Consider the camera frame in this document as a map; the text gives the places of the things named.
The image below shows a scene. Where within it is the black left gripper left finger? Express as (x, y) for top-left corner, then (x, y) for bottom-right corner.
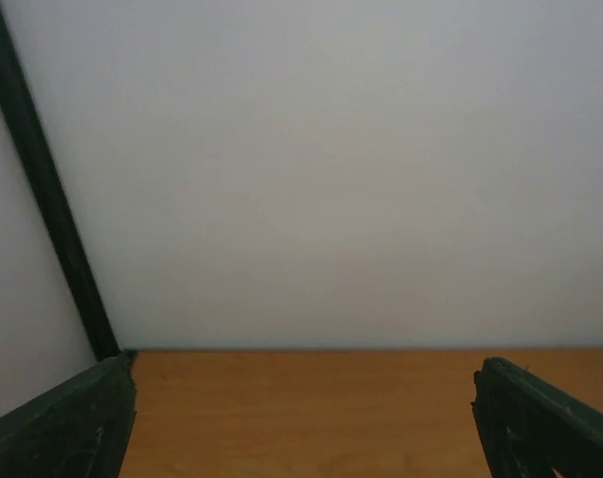
(0, 353), (136, 478)

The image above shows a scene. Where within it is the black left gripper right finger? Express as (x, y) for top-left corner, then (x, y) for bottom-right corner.
(472, 358), (603, 478)

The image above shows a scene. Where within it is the black left frame post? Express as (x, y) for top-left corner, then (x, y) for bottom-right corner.
(0, 5), (122, 360)

